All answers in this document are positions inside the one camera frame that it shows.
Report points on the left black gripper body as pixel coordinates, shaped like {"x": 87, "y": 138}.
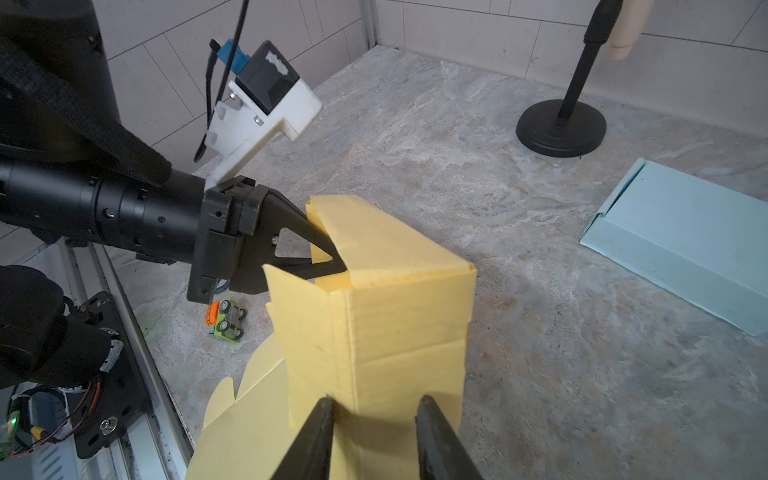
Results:
{"x": 225, "y": 235}

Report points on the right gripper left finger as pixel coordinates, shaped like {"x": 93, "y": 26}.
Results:
{"x": 309, "y": 456}

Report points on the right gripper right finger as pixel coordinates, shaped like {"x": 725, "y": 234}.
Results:
{"x": 441, "y": 455}

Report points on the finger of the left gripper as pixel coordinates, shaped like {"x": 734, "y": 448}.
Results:
{"x": 294, "y": 243}

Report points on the yellow paper box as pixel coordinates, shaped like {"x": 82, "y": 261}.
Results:
{"x": 389, "y": 330}

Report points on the light blue paper box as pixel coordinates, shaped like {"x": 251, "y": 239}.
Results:
{"x": 702, "y": 242}

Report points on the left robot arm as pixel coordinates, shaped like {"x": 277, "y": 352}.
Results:
{"x": 71, "y": 170}

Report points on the orange green small toy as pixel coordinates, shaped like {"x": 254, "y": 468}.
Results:
{"x": 224, "y": 320}

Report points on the left circuit board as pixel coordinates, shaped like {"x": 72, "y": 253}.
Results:
{"x": 23, "y": 437}

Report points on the beige microphone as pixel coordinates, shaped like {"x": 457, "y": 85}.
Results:
{"x": 629, "y": 26}

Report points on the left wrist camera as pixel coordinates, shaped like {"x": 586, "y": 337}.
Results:
{"x": 268, "y": 97}

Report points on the aluminium mounting rail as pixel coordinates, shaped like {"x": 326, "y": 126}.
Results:
{"x": 134, "y": 432}

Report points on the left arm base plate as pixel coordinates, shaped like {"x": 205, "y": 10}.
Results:
{"x": 124, "y": 397}

